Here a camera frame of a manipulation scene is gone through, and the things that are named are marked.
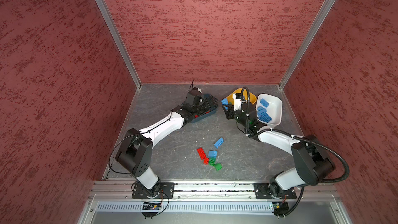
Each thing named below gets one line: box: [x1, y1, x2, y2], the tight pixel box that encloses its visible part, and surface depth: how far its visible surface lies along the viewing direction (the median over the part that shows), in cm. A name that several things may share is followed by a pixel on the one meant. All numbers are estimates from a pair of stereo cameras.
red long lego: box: [196, 147, 207, 160], surface depth 87 cm
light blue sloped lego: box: [208, 150, 218, 158], surface depth 85 cm
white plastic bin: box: [255, 93, 283, 129], surface depth 108 cm
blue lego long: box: [220, 98, 229, 105], surface depth 87 cm
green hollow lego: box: [208, 157, 217, 166], surface depth 83 cm
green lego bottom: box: [215, 162, 223, 171], surface depth 82 cm
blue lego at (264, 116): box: [257, 113, 270, 123], surface depth 102 cm
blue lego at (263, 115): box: [258, 108, 273, 123], surface depth 102 cm
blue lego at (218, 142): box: [214, 136, 225, 149], surface depth 89 cm
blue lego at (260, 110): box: [257, 105, 267, 115], surface depth 105 cm
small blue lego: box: [259, 98, 270, 108], surface depth 110 cm
